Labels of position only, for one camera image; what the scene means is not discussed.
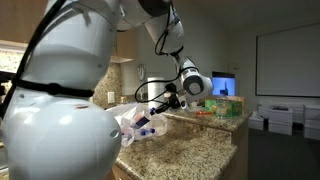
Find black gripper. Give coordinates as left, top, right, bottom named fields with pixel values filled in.
left=154, top=83, right=187, bottom=114

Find clear plastic bag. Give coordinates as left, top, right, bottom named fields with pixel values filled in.
left=107, top=103, right=169, bottom=147

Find blue cap bottle back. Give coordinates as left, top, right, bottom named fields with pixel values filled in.
left=140, top=128, right=156, bottom=136

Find blue cap bottle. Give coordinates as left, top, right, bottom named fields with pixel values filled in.
left=121, top=134, right=133, bottom=147
left=140, top=128, right=156, bottom=136

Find clear bottle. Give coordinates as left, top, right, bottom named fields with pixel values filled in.
left=130, top=107, right=155, bottom=129

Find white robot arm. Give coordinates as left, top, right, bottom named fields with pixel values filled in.
left=1, top=0, right=213, bottom=180

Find white paper towel roll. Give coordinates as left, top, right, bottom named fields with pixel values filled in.
left=147, top=77, right=165, bottom=108

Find green tissue box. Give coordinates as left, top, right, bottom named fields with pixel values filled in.
left=205, top=100, right=242, bottom=117

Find television screen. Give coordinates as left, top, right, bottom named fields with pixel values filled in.
left=212, top=71, right=236, bottom=96

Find white storage boxes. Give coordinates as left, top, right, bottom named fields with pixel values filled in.
left=249, top=102, right=320, bottom=140

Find white projector screen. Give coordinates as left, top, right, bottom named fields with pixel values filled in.
left=255, top=23, right=320, bottom=98

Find wall outlet plate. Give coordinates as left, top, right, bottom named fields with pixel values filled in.
left=107, top=92, right=115, bottom=104

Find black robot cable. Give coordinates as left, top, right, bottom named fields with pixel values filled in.
left=134, top=6, right=201, bottom=104

